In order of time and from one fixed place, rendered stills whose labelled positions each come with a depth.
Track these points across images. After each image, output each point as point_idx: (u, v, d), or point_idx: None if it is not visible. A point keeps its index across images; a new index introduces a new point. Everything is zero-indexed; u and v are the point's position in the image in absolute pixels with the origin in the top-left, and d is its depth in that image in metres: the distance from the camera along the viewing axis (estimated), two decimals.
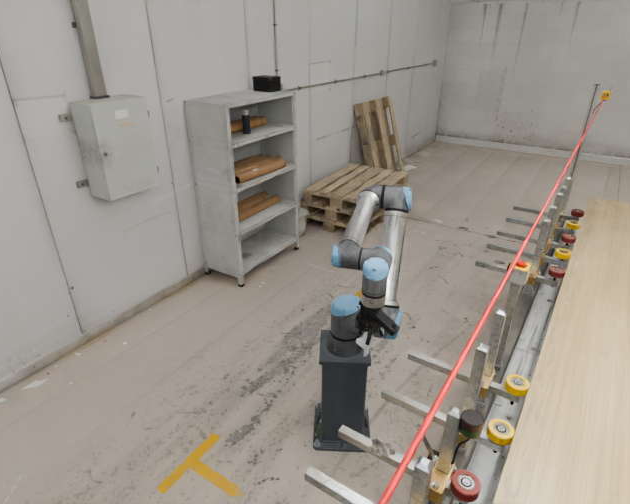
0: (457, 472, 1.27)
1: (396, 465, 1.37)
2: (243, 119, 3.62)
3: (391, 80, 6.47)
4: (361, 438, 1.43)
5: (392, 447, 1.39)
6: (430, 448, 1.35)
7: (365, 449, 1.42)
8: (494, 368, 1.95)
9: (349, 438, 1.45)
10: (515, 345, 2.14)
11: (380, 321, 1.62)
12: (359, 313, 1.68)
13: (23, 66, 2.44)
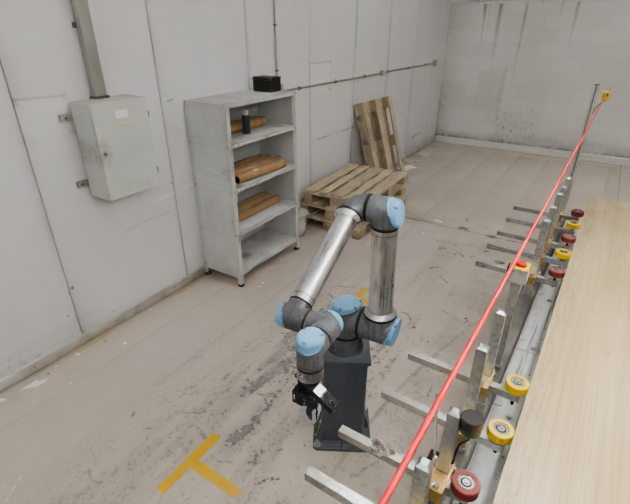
0: (457, 472, 1.27)
1: (396, 465, 1.37)
2: (243, 119, 3.62)
3: (391, 80, 6.47)
4: (361, 438, 1.43)
5: (392, 447, 1.40)
6: (436, 437, 1.39)
7: (365, 449, 1.42)
8: (494, 368, 1.95)
9: (349, 438, 1.45)
10: (515, 345, 2.14)
11: (317, 397, 1.44)
12: (296, 385, 1.50)
13: (23, 66, 2.44)
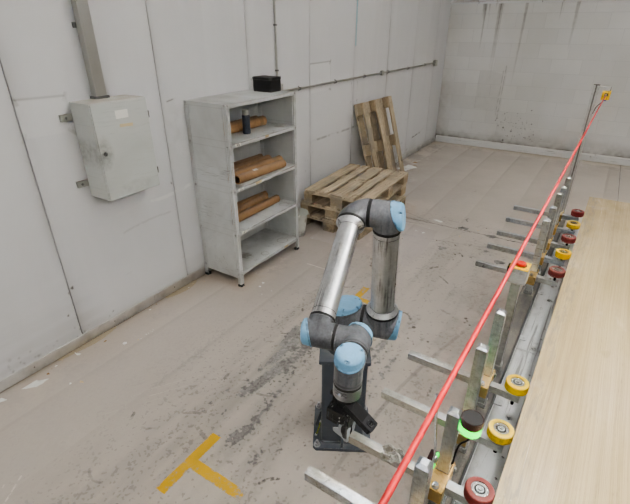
0: (470, 479, 1.25)
1: (408, 471, 1.35)
2: (243, 119, 3.62)
3: (391, 80, 6.47)
4: (372, 444, 1.41)
5: (404, 453, 1.38)
6: (436, 437, 1.39)
7: (377, 455, 1.40)
8: (494, 368, 1.95)
9: (360, 444, 1.43)
10: (515, 345, 2.14)
11: (354, 416, 1.37)
12: (331, 402, 1.43)
13: (23, 66, 2.44)
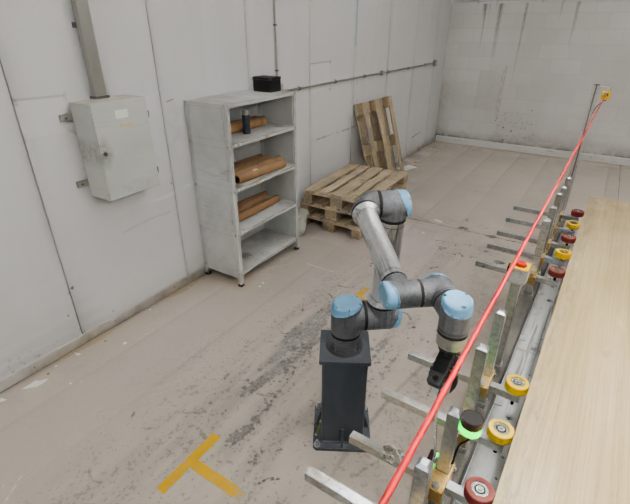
0: (470, 479, 1.25)
1: (409, 472, 1.35)
2: (243, 119, 3.62)
3: (391, 80, 6.47)
4: (372, 444, 1.41)
5: (404, 453, 1.37)
6: (436, 437, 1.39)
7: (377, 455, 1.40)
8: (494, 368, 1.95)
9: (360, 444, 1.43)
10: (515, 345, 2.14)
11: (434, 362, 1.35)
12: None
13: (23, 66, 2.44)
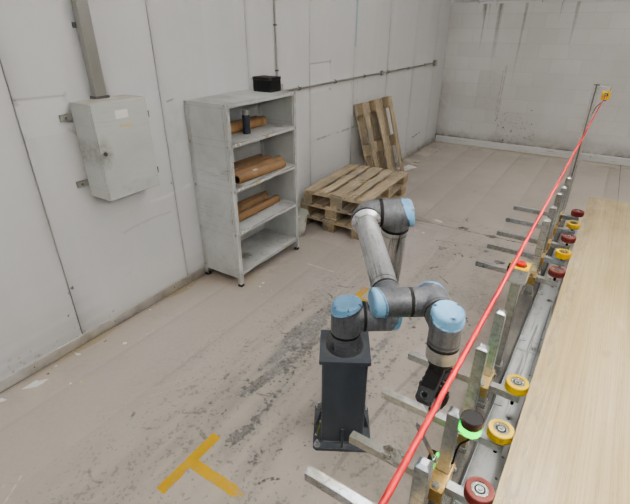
0: (470, 479, 1.25)
1: (409, 472, 1.35)
2: (243, 119, 3.62)
3: (391, 80, 6.47)
4: (372, 444, 1.41)
5: (404, 453, 1.37)
6: (429, 448, 1.35)
7: (377, 455, 1.40)
8: (494, 368, 1.95)
9: (360, 444, 1.43)
10: (515, 345, 2.14)
11: (423, 376, 1.26)
12: None
13: (23, 66, 2.44)
